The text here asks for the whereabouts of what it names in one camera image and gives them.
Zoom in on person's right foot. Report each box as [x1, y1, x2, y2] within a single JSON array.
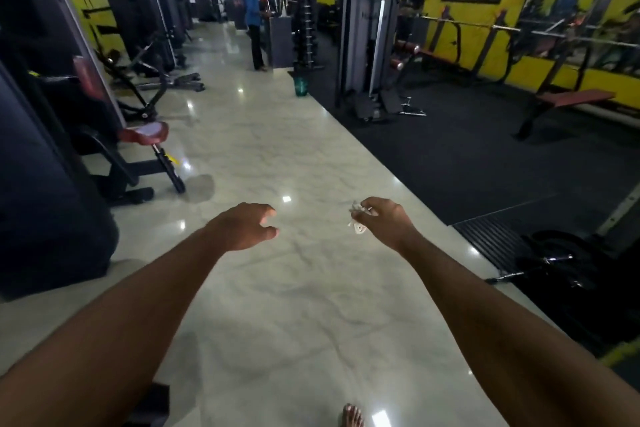
[[342, 403, 366, 427]]

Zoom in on black lever row machine frame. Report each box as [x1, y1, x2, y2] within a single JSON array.
[[75, 76, 187, 206]]

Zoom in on person's right forearm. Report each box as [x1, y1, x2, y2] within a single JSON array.
[[399, 231, 640, 427]]

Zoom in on person's left forearm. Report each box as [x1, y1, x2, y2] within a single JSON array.
[[0, 226, 236, 427]]

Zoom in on person's left hand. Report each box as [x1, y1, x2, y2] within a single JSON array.
[[207, 202, 280, 255]]

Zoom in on black tubular machine frame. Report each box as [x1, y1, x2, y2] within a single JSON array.
[[95, 31, 206, 123]]

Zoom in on black padded machine shroud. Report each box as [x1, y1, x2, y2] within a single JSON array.
[[152, 0, 195, 50]]

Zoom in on person's right hand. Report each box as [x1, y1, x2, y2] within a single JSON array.
[[349, 196, 421, 255]]

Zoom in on black orange bench press rack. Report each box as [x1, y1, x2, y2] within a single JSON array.
[[429, 6, 601, 92]]

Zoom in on maroon chest pad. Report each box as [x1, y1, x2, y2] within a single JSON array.
[[73, 55, 107, 103]]

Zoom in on black tipped chrome pin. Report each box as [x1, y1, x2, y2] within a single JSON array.
[[485, 270, 526, 286]]

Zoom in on dark grey tall box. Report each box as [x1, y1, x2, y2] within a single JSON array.
[[265, 13, 293, 70]]

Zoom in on dark weight stack shroud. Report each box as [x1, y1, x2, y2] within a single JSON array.
[[0, 0, 126, 142]]

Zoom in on dark grey cabinet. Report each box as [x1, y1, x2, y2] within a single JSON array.
[[397, 13, 431, 47]]

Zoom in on red brown bench pad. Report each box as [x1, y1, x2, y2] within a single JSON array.
[[515, 89, 617, 142]]

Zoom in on dark weight stack housing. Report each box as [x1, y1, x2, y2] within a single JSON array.
[[99, 0, 177, 73]]

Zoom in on white cleaning wipe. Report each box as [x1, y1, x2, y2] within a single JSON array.
[[347, 200, 376, 238]]

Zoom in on black vertical dumbbell rack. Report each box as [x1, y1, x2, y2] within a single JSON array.
[[295, 0, 321, 70]]

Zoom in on chrome barbell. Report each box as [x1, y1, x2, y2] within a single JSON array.
[[419, 16, 640, 50]]

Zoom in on maroon seat pad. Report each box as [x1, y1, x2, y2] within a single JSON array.
[[119, 121, 170, 146]]

